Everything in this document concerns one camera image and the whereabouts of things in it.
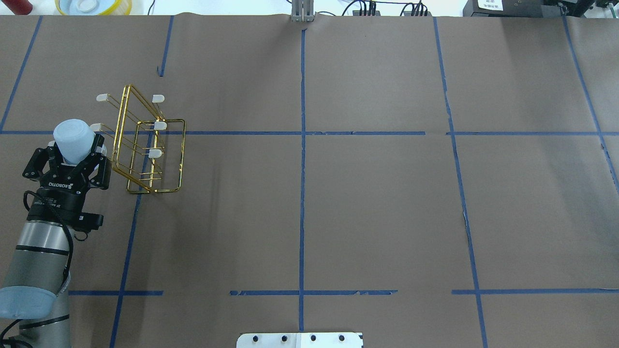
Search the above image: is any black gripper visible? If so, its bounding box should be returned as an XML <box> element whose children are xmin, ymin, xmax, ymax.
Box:
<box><xmin>22</xmin><ymin>134</ymin><xmax>111</xmax><ymax>232</ymax></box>

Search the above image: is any light blue plastic cup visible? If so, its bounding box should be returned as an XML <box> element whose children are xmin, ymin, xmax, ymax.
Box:
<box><xmin>53</xmin><ymin>119</ymin><xmax>95</xmax><ymax>165</ymax></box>

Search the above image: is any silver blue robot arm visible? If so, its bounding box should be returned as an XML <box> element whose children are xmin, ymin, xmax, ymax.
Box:
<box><xmin>1</xmin><ymin>135</ymin><xmax>111</xmax><ymax>348</ymax></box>

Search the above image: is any yellow bowl with blue plate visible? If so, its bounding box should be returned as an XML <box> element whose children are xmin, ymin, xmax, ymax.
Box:
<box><xmin>54</xmin><ymin>0</ymin><xmax>133</xmax><ymax>16</ymax></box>

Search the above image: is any red bottle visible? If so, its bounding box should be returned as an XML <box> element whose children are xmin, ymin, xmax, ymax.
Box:
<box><xmin>1</xmin><ymin>0</ymin><xmax>33</xmax><ymax>15</ymax></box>

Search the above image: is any brown paper table cover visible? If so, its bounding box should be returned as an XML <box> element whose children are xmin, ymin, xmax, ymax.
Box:
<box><xmin>1</xmin><ymin>14</ymin><xmax>618</xmax><ymax>348</ymax></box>

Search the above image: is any gold wire cup holder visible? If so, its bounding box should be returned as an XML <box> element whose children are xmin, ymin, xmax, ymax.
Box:
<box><xmin>91</xmin><ymin>84</ymin><xmax>187</xmax><ymax>195</ymax></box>

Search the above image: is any white camera pole with base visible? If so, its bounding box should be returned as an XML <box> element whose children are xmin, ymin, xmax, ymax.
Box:
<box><xmin>236</xmin><ymin>331</ymin><xmax>364</xmax><ymax>348</ymax></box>

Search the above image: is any aluminium frame post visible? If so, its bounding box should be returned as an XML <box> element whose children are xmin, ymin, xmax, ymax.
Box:
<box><xmin>288</xmin><ymin>0</ymin><xmax>315</xmax><ymax>23</ymax></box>

